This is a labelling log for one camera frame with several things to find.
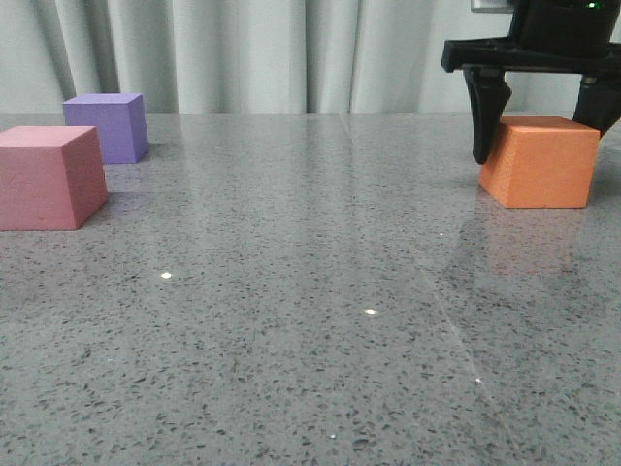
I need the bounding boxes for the grey-green curtain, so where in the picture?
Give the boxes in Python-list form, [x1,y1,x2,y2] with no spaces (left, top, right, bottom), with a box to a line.
[0,0,621,116]

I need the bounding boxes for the orange foam cube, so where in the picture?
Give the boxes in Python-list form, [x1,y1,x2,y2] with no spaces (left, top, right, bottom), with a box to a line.
[479,116,600,209]

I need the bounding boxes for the purple foam cube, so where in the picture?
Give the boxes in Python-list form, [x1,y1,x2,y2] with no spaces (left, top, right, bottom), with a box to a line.
[62,93,149,164]

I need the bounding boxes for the pink foam cube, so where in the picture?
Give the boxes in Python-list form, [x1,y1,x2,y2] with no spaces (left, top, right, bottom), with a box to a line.
[1,126,108,231]

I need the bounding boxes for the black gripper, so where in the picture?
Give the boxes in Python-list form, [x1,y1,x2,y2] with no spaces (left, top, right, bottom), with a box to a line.
[441,1,621,165]

